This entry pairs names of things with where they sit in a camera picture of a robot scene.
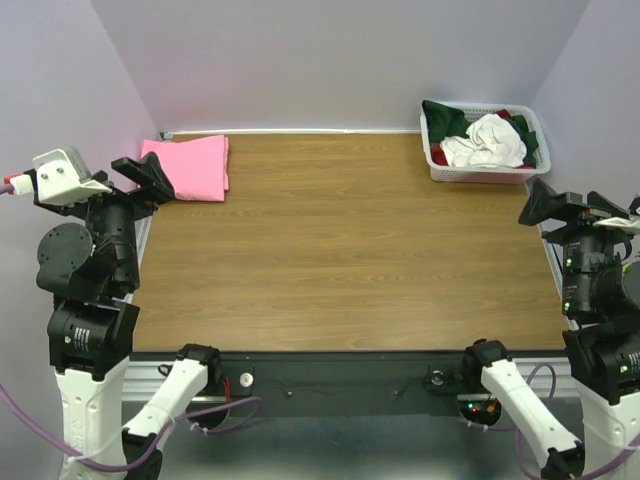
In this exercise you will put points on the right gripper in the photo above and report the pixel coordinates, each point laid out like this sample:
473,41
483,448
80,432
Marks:
542,200

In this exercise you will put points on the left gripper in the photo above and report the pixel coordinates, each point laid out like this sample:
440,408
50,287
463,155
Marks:
149,167

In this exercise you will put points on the white and green t-shirt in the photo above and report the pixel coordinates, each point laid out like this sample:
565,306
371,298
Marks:
495,140

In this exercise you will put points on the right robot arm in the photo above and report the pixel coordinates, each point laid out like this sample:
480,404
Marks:
600,294

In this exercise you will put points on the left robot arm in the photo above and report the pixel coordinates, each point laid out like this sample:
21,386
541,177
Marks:
89,264

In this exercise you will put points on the folded pink t-shirt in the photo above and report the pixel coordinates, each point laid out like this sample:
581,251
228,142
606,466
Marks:
197,169

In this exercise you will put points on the white plastic basket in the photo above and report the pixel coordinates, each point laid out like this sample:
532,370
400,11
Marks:
473,111

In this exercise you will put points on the dark red t-shirt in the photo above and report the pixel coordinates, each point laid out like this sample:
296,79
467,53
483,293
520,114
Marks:
438,156

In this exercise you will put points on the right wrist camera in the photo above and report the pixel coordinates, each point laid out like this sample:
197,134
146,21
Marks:
626,220

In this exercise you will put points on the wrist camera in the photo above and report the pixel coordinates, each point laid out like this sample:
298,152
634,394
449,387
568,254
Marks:
59,177
626,220

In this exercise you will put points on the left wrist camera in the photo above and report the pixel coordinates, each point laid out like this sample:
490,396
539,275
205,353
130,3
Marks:
59,177

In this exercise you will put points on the aluminium frame rail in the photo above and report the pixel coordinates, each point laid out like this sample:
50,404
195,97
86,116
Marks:
142,379

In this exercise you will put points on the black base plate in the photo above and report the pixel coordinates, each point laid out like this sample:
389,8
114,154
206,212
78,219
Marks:
364,383

